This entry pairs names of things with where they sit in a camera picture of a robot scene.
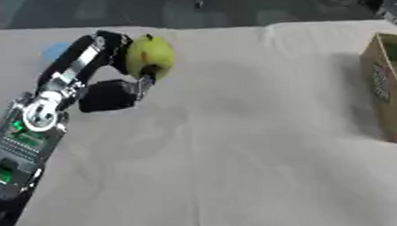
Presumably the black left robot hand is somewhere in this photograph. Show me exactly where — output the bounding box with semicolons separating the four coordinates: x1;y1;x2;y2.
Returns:
31;26;160;117

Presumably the green toy apple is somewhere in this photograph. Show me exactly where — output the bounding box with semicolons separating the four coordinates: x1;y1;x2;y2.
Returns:
123;32;178;82

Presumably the tan cardboard box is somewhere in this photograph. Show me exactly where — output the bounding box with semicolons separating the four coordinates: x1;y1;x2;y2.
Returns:
356;31;397;149

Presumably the blue round object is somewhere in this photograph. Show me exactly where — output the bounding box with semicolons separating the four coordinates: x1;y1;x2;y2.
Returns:
39;41;73;62

